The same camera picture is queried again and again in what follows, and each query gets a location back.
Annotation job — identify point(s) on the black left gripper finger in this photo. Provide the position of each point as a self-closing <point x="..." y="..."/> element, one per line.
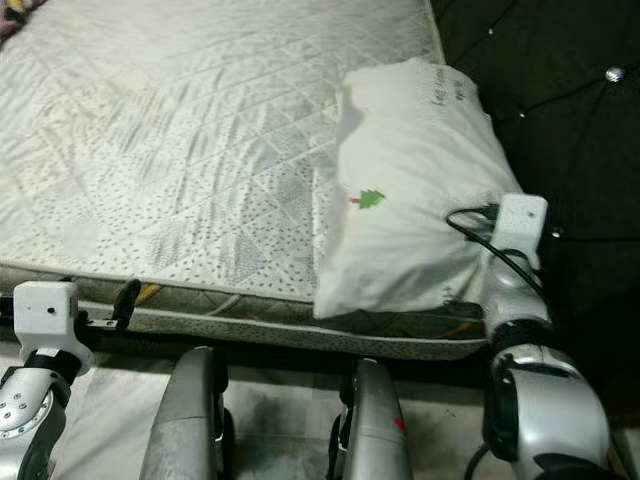
<point x="125" y="300"/>

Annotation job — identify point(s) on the white pillow green tree print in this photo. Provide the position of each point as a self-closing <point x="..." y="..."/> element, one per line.
<point x="410" y="170"/>

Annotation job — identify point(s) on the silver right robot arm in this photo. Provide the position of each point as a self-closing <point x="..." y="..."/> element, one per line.
<point x="550" y="400"/>

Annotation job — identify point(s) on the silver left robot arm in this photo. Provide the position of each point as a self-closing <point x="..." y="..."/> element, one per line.
<point x="25" y="420"/>

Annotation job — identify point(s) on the white quilted mattress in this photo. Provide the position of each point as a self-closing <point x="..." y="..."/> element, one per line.
<point x="190" y="130"/>

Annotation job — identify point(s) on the silver robot right leg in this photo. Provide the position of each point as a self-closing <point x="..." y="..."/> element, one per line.
<point x="370" y="430"/>

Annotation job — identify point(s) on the purple cartoon print blanket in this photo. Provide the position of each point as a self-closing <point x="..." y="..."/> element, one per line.
<point x="10" y="22"/>

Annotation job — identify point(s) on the black tufted headboard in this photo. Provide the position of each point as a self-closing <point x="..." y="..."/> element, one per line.
<point x="560" y="120"/>

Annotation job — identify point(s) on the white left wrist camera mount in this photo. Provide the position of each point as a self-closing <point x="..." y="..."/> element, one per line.
<point x="45" y="315"/>

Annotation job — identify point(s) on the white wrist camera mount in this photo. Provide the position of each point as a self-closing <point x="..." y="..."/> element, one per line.
<point x="520" y="222"/>
<point x="45" y="315"/>

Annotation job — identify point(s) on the grey bed frame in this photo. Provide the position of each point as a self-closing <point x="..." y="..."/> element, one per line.
<point x="260" y="335"/>

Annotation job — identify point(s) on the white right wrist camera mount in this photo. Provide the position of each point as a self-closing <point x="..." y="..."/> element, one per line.
<point x="520" y="222"/>

